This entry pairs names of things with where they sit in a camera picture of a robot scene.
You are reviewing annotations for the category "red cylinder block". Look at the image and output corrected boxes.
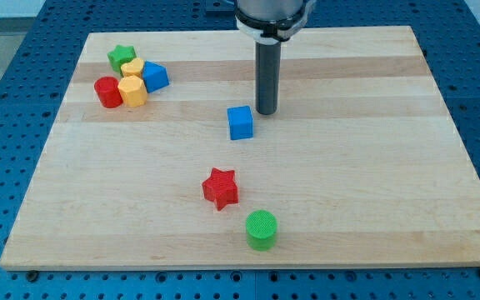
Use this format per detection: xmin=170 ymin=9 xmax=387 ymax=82
xmin=94 ymin=77 xmax=123 ymax=108

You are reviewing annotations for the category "green star block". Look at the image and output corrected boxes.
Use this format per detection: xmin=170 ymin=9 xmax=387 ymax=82
xmin=107 ymin=45 xmax=137 ymax=75

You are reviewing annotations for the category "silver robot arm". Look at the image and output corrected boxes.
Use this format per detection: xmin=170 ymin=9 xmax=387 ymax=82
xmin=235 ymin=0 xmax=317 ymax=45

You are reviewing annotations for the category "wooden board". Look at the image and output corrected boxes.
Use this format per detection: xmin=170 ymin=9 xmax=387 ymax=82
xmin=0 ymin=26 xmax=480 ymax=271

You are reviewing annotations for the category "blue perforated table plate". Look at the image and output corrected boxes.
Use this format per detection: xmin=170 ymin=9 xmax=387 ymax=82
xmin=0 ymin=0 xmax=480 ymax=299

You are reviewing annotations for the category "blue cube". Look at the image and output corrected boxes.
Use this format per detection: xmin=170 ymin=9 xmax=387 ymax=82
xmin=227 ymin=106 xmax=253 ymax=140

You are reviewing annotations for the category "blue triangular block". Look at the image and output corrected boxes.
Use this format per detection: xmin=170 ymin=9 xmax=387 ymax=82
xmin=142 ymin=61 xmax=169 ymax=93

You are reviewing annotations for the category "green cylinder block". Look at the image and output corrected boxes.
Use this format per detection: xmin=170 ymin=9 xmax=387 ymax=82
xmin=245 ymin=210 xmax=278 ymax=251

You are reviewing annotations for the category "yellow hexagon block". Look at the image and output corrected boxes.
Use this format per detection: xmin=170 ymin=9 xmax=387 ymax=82
xmin=117 ymin=75 xmax=148 ymax=108

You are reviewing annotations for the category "yellow heart block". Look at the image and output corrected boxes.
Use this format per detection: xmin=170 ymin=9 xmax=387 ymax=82
xmin=120 ymin=57 xmax=145 ymax=78

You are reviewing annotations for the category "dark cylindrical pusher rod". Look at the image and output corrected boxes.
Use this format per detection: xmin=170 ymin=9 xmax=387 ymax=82
xmin=255 ymin=42 xmax=281 ymax=115

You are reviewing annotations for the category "red star block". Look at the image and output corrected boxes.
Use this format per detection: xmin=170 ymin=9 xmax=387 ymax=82
xmin=202 ymin=167 xmax=239 ymax=211

